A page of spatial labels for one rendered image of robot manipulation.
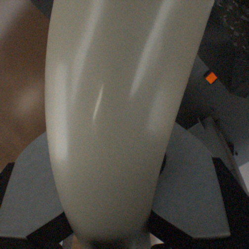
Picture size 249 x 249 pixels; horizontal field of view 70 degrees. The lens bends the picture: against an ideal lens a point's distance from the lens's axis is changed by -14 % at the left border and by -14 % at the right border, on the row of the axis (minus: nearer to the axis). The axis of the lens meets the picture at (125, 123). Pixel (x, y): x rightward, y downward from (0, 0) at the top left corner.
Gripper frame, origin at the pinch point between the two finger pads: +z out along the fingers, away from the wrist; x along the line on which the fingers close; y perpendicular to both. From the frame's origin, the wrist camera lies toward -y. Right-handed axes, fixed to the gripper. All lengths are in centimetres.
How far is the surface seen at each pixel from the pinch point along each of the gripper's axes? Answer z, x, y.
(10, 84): 93, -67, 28
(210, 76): 84, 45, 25
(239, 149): 87, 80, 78
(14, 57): 91, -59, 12
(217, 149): 61, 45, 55
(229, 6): 10.4, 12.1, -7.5
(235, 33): 11.1, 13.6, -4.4
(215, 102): 86, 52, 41
